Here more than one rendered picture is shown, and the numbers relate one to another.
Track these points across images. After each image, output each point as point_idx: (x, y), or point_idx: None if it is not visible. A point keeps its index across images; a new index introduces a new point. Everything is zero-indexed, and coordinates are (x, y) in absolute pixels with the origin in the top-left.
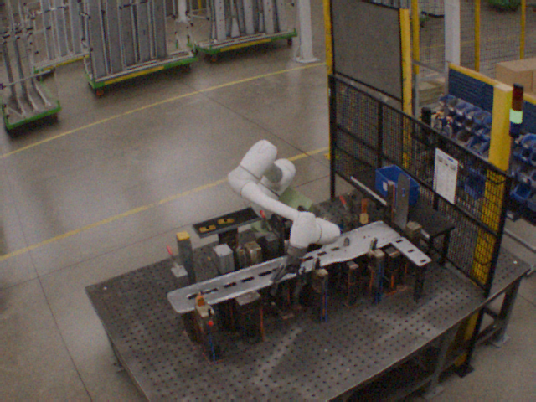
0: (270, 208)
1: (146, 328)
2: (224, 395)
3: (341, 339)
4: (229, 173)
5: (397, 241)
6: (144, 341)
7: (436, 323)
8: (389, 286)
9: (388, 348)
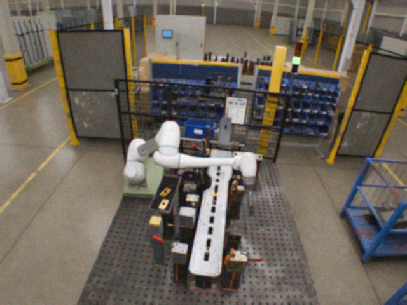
0: (208, 164)
1: None
2: (274, 299)
3: (259, 219)
4: (154, 156)
5: None
6: None
7: (276, 184)
8: None
9: (280, 208)
